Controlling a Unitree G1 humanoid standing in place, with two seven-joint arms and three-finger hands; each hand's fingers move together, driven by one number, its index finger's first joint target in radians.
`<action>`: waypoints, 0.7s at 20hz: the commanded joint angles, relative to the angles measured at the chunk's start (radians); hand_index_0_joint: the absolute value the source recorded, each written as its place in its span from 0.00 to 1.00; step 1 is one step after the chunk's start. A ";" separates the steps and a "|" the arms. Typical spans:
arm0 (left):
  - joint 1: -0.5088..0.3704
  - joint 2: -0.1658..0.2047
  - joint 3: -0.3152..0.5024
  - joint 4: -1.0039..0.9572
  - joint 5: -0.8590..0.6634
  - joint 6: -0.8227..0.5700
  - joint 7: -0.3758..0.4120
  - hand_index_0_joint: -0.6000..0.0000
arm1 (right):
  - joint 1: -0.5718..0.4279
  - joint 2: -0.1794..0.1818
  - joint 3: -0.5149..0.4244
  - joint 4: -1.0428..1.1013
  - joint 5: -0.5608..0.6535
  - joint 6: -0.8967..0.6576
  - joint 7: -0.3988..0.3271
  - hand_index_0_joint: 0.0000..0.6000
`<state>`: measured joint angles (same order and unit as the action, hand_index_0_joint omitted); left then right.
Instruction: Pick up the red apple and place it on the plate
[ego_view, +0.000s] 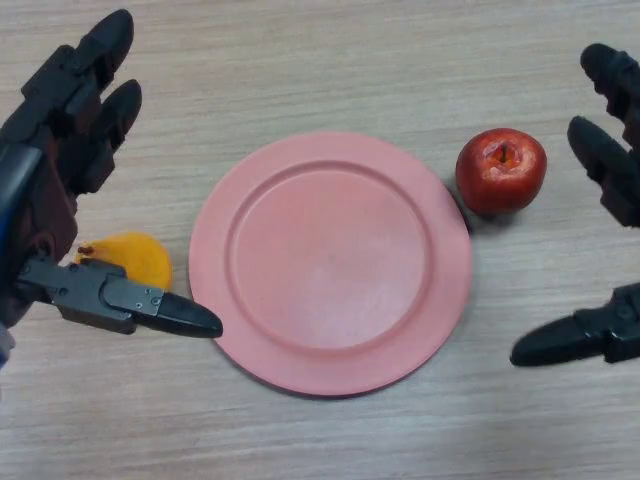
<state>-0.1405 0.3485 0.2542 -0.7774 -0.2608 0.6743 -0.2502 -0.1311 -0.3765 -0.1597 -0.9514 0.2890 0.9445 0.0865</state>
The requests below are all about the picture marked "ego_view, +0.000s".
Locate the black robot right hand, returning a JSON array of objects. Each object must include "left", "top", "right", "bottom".
[{"left": 509, "top": 43, "right": 640, "bottom": 369}]

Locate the yellow pear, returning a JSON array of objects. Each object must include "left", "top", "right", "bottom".
[{"left": 73, "top": 230, "right": 174, "bottom": 291}]

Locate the red apple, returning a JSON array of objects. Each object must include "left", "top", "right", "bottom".
[{"left": 455, "top": 127, "right": 548, "bottom": 216}]

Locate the pink round plate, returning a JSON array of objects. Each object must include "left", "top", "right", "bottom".
[{"left": 188, "top": 130, "right": 474, "bottom": 399}]

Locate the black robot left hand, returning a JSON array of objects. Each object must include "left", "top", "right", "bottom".
[{"left": 0, "top": 8, "right": 225, "bottom": 340}]

